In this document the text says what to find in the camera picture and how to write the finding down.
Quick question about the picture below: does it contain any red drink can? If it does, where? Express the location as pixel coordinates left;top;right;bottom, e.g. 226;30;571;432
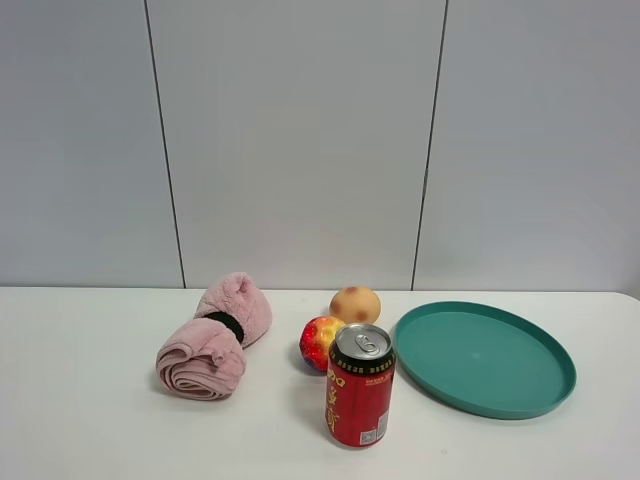
325;323;395;448

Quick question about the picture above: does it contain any tan spotted potato toy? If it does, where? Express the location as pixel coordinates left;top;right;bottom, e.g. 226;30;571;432
329;286;381;324

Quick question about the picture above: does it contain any red yellow dimpled ball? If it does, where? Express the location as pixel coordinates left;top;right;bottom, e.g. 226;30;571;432
299;316;345;373

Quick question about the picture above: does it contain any black hair band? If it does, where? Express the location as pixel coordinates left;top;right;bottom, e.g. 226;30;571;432
205;311;245;345

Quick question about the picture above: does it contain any rolled pink towel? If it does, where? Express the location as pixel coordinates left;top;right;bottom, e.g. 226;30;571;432
155;273;273;401

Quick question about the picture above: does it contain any teal round plate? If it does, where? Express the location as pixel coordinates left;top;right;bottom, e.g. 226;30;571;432
394;301;577;420

